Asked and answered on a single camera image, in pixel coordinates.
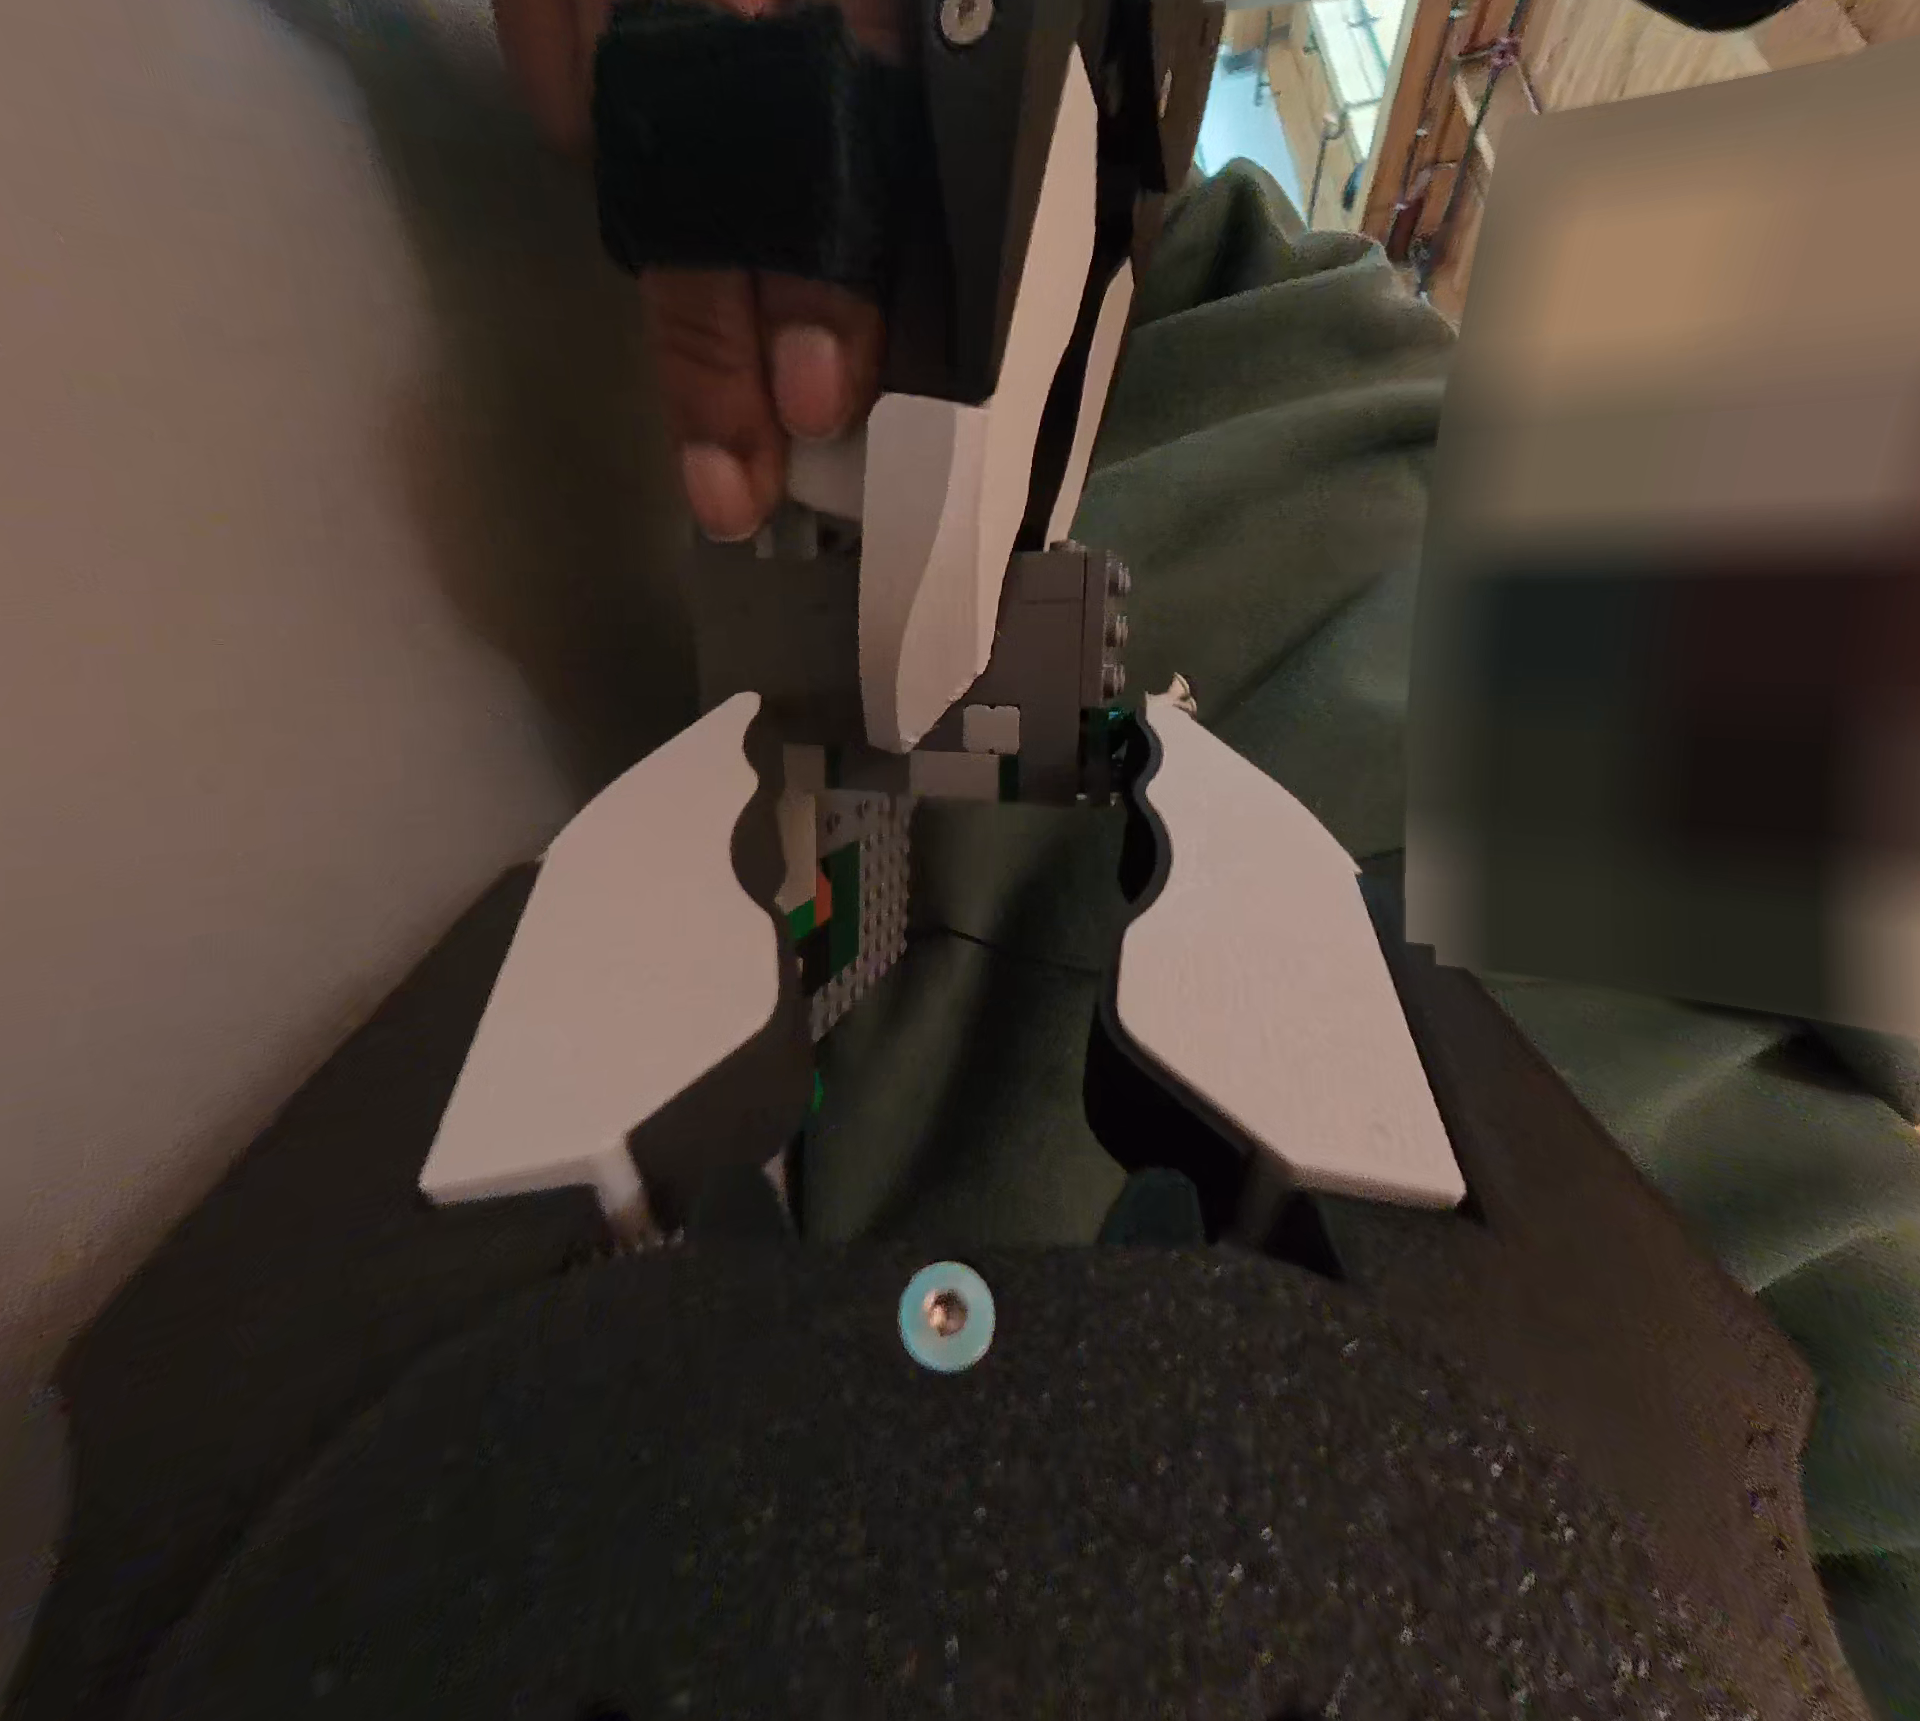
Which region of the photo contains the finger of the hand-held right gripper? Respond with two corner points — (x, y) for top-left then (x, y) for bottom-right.
(858, 49), (1108, 757)
(1045, 263), (1139, 548)

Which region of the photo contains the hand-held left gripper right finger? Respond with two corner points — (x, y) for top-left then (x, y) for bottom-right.
(1095, 691), (1467, 1243)

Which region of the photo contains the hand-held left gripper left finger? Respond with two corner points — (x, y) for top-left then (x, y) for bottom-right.
(417, 691), (812, 1234)

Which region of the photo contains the grey green toy brick assembly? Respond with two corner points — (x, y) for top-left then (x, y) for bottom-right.
(688, 515), (1135, 1111)

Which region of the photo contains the wooden beam structure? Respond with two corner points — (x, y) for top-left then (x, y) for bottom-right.
(1222, 0), (1920, 305)

